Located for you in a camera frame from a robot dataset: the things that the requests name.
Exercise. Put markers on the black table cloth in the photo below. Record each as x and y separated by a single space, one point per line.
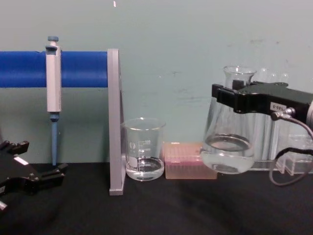
156 210

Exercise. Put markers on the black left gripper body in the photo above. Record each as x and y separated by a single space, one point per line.
17 175

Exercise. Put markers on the clear glass conical flask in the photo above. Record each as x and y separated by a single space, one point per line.
227 156

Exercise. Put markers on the blue bar grey pipette stand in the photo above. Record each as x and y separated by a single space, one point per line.
83 69

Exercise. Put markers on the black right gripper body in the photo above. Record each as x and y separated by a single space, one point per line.
271 96

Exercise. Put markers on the clear glass graduated beaker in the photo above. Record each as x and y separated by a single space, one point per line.
144 169

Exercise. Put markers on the pink pipette tip box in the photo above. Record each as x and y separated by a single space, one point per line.
188 169

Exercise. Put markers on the grey and blue pipette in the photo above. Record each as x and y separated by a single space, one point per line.
53 80

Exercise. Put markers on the clear glass tube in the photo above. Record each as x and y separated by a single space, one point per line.
263 74
285 77
274 77

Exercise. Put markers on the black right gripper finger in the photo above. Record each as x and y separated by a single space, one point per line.
226 95
238 84

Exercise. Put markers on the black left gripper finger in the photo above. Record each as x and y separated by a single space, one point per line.
51 174
17 147

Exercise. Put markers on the clear acrylic tube rack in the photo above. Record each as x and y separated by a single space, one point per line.
265 137

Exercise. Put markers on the right robot arm silver joint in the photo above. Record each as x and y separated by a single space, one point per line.
310 112

